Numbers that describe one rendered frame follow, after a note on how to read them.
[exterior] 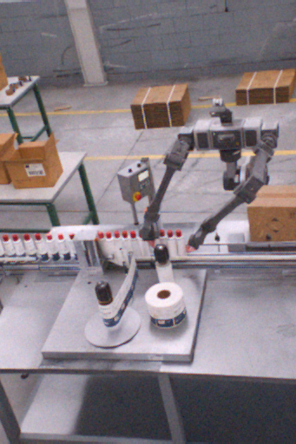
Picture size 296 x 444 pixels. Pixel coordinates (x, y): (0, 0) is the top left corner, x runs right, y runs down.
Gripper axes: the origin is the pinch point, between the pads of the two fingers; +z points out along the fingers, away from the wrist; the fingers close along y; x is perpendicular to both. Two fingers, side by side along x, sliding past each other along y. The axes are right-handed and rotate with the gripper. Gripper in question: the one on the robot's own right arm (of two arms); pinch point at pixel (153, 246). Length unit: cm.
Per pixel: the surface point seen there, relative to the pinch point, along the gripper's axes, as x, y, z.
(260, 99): 427, 27, 96
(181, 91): 415, -64, 70
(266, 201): 29, 65, -10
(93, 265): -8.7, -37.5, 6.8
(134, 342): -65, 1, 13
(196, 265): 1.1, 23.8, 15.8
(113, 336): -62, -11, 12
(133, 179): 7.9, -6.0, -42.3
